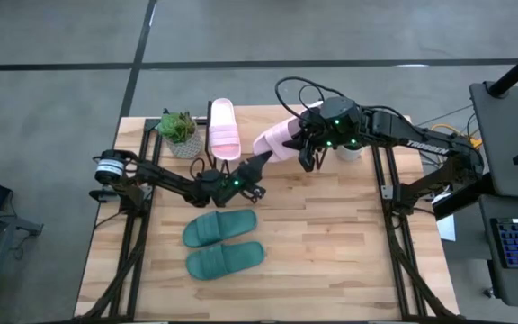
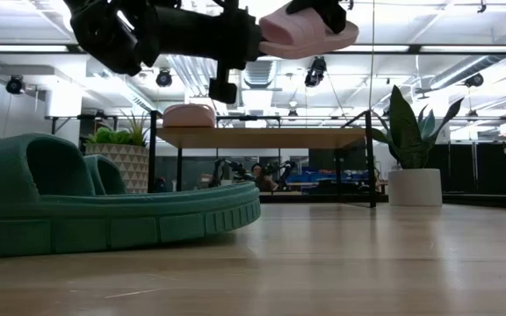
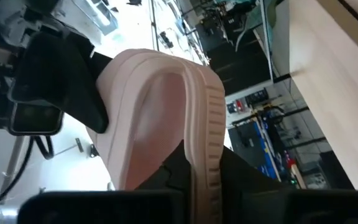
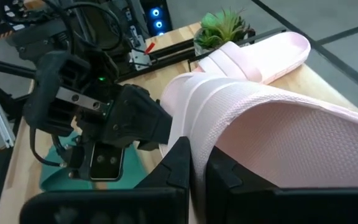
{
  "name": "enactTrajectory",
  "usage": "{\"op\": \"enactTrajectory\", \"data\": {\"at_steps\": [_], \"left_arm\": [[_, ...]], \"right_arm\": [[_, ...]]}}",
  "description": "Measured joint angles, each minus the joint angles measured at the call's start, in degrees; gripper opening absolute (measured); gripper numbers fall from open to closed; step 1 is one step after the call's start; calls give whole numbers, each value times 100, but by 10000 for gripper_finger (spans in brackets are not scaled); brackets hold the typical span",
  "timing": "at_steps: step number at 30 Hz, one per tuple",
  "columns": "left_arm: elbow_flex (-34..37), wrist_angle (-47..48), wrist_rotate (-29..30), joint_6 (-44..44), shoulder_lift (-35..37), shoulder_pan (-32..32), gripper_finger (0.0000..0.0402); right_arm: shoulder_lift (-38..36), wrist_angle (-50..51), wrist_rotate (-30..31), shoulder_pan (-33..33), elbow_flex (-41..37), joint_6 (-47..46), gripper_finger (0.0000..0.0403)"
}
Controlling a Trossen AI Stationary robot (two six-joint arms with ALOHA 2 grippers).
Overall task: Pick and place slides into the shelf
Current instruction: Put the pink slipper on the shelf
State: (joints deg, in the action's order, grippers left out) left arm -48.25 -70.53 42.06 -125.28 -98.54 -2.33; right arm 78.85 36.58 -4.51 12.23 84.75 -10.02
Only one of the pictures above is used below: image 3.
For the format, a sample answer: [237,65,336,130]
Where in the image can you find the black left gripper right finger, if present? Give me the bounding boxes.
[218,145,358,224]

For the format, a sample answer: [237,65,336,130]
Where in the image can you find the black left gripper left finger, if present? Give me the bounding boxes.
[17,139,193,224]

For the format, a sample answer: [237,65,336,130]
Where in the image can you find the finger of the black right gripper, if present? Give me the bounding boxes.
[9,30,110,134]
[91,50,115,81]

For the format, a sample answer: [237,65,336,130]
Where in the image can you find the pink foam slide sandal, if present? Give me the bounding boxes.
[85,48,227,224]

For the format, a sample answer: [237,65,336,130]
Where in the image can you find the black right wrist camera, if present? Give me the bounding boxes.
[8,101,65,137]

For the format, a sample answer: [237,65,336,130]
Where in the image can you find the black cable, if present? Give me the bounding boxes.
[0,135,55,214]

